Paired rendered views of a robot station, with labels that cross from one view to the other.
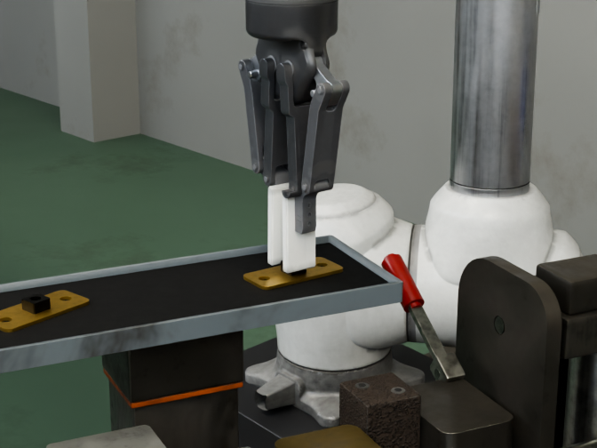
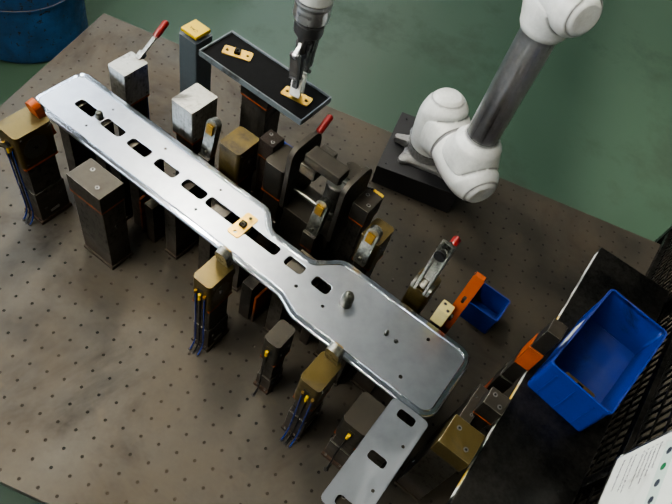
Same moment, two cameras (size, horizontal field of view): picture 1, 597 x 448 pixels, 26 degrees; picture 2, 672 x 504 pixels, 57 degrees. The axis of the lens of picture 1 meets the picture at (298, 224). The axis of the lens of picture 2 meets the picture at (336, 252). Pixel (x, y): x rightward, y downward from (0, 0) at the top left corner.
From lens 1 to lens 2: 137 cm
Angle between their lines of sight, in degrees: 50
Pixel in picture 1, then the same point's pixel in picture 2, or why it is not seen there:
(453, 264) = (445, 148)
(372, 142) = not seen: outside the picture
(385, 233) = (445, 121)
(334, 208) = (437, 99)
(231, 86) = not seen: outside the picture
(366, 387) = (270, 135)
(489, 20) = (497, 79)
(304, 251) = (295, 92)
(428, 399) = (284, 152)
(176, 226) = not seen: outside the picture
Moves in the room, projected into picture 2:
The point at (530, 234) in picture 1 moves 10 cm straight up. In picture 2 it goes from (467, 161) to (479, 137)
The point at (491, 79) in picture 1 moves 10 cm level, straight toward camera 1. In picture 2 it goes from (487, 100) to (456, 103)
